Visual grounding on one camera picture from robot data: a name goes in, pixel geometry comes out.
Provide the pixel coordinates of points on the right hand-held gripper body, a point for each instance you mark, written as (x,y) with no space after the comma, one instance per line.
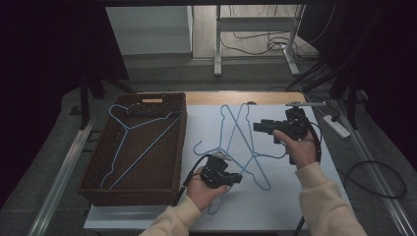
(295,124)

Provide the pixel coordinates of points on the brown wicker basket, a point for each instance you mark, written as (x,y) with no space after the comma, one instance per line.
(157,170)

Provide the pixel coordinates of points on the white cabinet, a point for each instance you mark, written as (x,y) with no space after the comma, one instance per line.
(147,29)

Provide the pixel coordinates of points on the white power strip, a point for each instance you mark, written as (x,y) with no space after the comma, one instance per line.
(337,128)

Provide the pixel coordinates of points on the person's left hand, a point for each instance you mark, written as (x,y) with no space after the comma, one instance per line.
(203,195)

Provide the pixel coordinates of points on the dark curtain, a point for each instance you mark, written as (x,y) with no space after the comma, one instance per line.
(49,65)
(393,65)

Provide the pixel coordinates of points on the aluminium rail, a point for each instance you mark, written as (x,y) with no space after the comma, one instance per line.
(402,216)
(59,183)

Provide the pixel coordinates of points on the white paper sheet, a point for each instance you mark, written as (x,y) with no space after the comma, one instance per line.
(268,213)

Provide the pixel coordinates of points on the black metal stand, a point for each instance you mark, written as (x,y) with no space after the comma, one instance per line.
(84,105)
(352,108)

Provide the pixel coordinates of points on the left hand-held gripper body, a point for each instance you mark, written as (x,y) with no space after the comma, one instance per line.
(214,172)

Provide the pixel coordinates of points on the small dark table grommet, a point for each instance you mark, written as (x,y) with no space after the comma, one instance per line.
(251,102)

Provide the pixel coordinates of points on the black plug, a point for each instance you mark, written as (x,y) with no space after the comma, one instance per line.
(335,118)

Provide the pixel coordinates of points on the white metal desk frame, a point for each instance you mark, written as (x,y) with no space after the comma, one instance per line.
(255,24)

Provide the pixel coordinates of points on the person's right hand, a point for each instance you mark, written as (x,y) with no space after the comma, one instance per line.
(303,152)

